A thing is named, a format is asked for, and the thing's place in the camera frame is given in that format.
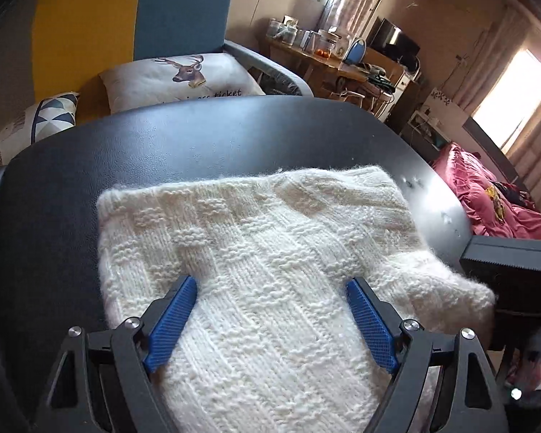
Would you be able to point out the wooden television cabinet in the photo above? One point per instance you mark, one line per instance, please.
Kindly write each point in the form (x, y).
(405, 99)

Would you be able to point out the sunlit side window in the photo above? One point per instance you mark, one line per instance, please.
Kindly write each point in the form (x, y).
(514, 99)

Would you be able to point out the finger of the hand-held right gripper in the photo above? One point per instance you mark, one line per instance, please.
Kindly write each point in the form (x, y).
(505, 252)

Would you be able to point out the cluster of glass jars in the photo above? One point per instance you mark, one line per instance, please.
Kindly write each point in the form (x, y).
(293, 34)

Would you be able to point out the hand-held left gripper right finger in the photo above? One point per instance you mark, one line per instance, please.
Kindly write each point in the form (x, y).
(372, 324)

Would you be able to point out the deer print pillow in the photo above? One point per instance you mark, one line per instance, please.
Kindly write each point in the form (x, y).
(162, 85)

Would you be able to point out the black television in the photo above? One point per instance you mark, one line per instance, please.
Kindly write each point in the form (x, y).
(390, 36)

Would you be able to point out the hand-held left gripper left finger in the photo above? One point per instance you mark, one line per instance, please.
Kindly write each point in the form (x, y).
(171, 324)

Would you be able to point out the pink ruffled bedding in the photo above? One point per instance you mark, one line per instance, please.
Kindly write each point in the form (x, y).
(469, 189)

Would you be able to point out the pink curtain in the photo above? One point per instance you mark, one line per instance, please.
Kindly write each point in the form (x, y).
(536, 153)
(491, 67)

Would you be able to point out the pink patterned cloth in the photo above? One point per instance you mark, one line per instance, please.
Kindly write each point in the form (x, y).
(527, 370)

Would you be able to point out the grey yellow blue sofa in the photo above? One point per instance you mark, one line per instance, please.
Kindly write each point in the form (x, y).
(176, 9)

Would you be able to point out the wooden side table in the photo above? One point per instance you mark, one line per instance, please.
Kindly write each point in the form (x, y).
(324, 65)

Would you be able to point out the white cabinet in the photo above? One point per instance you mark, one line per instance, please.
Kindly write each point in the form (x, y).
(437, 99)

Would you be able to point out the blue chair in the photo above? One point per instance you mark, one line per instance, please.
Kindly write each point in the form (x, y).
(356, 52)

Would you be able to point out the cream knit sweater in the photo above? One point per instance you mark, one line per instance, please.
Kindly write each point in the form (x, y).
(261, 243)

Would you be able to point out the cat print pillow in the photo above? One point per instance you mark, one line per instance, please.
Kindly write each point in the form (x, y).
(49, 112)

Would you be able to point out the orange fruit pile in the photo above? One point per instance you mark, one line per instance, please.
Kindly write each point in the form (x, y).
(323, 53)

